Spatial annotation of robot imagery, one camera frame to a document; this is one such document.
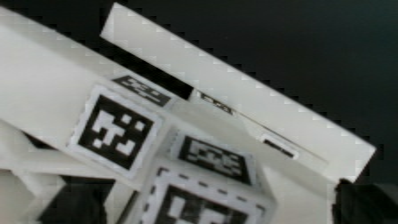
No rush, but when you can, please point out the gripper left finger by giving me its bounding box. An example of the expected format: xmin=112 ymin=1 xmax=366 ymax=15
xmin=115 ymin=191 xmax=138 ymax=224

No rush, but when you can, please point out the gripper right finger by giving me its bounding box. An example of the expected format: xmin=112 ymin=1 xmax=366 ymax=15
xmin=332 ymin=179 xmax=398 ymax=224

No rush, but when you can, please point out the white tagged cube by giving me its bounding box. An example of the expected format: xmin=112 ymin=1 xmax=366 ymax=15
xmin=133 ymin=165 xmax=277 ymax=224

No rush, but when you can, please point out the white chair part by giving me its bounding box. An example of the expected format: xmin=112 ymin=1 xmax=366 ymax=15
xmin=0 ymin=6 xmax=334 ymax=224

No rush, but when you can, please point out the white right fence rail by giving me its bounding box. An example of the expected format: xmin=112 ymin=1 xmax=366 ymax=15
xmin=101 ymin=2 xmax=375 ymax=180

